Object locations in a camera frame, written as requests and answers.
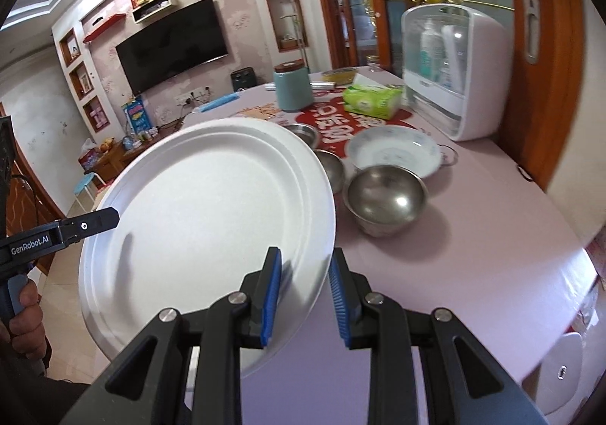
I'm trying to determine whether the white foam plate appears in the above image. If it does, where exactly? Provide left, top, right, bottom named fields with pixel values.
left=78, top=117, right=336, bottom=376

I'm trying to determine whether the white patterned ceramic bowl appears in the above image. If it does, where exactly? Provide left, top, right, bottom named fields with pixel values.
left=345, top=125, right=443, bottom=179

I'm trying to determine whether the wide shallow steel bowl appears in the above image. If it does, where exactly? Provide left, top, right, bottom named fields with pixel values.
left=283, top=123, right=319, bottom=149

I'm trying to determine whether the person's left hand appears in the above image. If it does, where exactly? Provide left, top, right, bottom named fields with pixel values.
left=1, top=279, right=47, bottom=360

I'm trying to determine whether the light blue stool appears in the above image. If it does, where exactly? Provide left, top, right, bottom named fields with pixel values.
left=73, top=172, right=109, bottom=212

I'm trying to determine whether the wooden tv cabinet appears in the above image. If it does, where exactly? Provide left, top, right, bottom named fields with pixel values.
left=91, top=120, right=183, bottom=183

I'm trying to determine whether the pink printed tablecloth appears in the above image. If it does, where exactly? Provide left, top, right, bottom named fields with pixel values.
left=241, top=139, right=596, bottom=424

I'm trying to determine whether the small deep steel bowl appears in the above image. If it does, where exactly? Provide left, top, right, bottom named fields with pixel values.
left=342, top=165, right=428, bottom=237

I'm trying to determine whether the blue poster box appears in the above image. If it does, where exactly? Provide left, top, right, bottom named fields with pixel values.
left=121, top=95, right=153, bottom=135

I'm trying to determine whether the pink-bottomed steel bowl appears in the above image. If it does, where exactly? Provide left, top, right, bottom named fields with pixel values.
left=314, top=149, right=346, bottom=195

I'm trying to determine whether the blue face mask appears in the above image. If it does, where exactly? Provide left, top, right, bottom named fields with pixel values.
left=196, top=92, right=239, bottom=114

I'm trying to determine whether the green tissue pack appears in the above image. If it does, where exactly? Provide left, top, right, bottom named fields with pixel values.
left=342, top=73, right=403, bottom=120

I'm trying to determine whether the black air fryer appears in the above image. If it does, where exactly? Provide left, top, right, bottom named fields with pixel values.
left=230, top=66, right=258, bottom=92

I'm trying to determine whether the teal ceramic jar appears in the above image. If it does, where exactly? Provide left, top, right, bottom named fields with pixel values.
left=273, top=59, right=314, bottom=112

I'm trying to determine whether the silver foil roll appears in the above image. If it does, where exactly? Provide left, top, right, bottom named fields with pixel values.
left=263, top=82, right=336, bottom=91

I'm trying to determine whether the yellow-filled clear tray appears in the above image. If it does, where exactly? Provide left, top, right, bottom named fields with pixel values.
left=322, top=67, right=358, bottom=87

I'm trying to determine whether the white cosmetics storage box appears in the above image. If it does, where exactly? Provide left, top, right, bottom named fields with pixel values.
left=401, top=4, right=512, bottom=142

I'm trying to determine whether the red floating wall shelf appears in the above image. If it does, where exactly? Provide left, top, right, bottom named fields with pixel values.
left=83, top=13, right=127, bottom=44

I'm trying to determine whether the black wall television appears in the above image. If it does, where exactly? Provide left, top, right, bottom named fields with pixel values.
left=116, top=0, right=228, bottom=95

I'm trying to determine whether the white floating wall shelf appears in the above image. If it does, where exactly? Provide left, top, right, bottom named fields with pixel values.
left=133, top=0, right=178, bottom=24

